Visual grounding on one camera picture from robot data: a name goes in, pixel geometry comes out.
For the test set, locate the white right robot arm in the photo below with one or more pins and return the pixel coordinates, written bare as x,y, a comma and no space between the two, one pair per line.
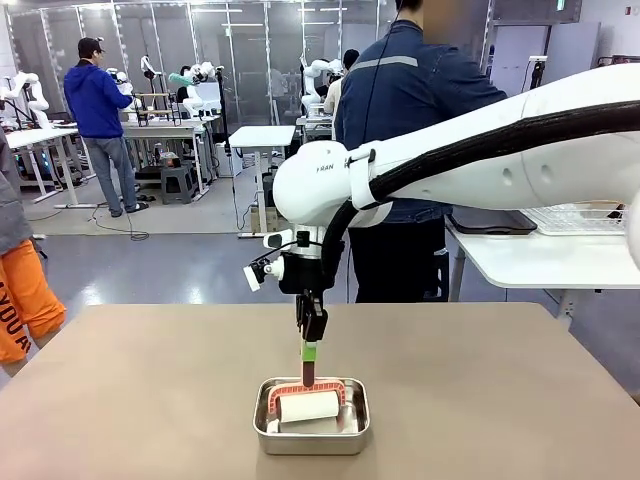
475,187

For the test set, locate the grey plastic stool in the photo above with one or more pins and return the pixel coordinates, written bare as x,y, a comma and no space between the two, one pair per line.
177,182

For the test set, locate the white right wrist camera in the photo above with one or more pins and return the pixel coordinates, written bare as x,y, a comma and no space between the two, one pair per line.
251,279

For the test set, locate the white side table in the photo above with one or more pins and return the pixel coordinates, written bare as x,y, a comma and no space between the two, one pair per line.
550,260

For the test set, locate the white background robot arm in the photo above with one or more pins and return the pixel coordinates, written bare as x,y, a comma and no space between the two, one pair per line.
40,102
315,67
197,102
125,87

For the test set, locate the seated person in background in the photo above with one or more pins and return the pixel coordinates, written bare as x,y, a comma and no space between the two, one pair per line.
335,95

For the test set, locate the person in blue hoodie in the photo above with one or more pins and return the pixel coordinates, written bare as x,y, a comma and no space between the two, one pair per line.
95,105

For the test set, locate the rectangular steel container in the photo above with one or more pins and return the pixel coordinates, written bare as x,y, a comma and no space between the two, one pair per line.
310,445

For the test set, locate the person in orange shorts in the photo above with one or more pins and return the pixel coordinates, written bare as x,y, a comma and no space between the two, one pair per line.
25,300

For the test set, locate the person in denim jacket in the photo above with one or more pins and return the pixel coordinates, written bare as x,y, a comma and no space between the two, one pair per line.
400,90

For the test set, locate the black tripod stand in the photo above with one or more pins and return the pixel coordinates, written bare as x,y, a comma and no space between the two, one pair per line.
538,67

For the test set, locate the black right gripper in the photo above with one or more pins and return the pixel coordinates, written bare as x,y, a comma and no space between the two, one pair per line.
300,275

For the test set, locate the white lab desk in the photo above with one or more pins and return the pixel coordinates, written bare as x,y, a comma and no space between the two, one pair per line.
40,137
265,134
160,131

